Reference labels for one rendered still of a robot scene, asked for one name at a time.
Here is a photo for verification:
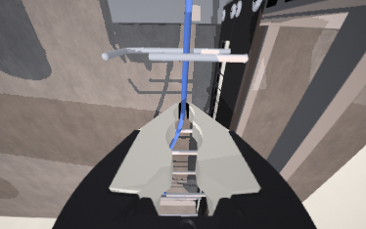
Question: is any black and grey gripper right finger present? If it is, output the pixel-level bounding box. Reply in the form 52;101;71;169
186;102;317;229

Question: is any blue cable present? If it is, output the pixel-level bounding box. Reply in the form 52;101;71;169
169;0;193;150

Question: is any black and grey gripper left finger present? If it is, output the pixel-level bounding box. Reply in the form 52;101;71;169
52;102;181;229

